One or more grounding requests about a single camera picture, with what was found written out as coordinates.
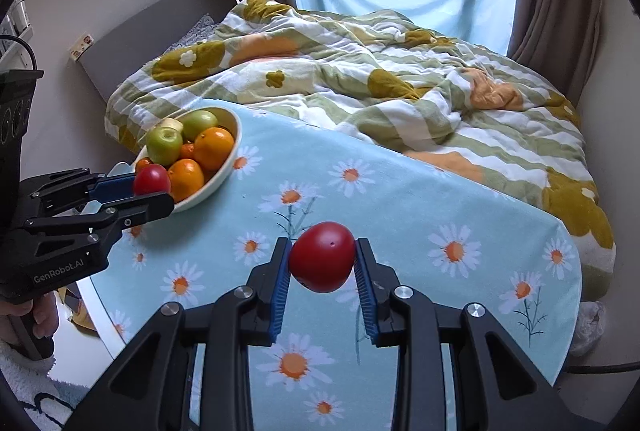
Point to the crumpled plastic bag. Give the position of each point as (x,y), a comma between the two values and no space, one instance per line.
(590,328)

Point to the large orange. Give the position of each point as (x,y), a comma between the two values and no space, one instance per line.
(186,181)
(214,148)

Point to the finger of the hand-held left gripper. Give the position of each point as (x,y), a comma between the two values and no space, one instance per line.
(145,208)
(115,187)

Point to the large yellow apple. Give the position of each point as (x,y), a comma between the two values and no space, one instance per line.
(172,125)

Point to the small tangerine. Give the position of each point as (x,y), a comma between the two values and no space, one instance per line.
(142,164)
(188,152)

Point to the green apple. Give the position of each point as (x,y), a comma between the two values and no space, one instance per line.
(200,123)
(164,145)

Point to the white fluffy rug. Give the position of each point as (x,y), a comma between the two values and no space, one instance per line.
(40,391)

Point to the patterned grey pillow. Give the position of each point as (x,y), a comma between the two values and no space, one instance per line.
(197,33)

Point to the green striped flower blanket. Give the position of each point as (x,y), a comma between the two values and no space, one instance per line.
(375,76)

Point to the blue daisy print tablecloth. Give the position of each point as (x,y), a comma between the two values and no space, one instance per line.
(400,211)

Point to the grey bed headboard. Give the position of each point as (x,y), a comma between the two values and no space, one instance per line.
(140,31)

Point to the wall socket with sticker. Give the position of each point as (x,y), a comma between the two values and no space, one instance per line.
(82,47)

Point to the person's left hand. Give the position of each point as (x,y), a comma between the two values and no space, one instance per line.
(46,316)

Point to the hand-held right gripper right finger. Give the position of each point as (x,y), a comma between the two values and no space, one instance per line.
(365,291)

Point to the wall light switches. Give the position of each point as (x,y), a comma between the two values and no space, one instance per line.
(17,23)

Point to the red tomato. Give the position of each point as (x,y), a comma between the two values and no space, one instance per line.
(321,261)
(151,180)

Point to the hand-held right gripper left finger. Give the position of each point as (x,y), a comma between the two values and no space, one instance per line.
(281,291)

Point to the white and yellow bowl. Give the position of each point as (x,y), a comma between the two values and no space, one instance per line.
(220,183)

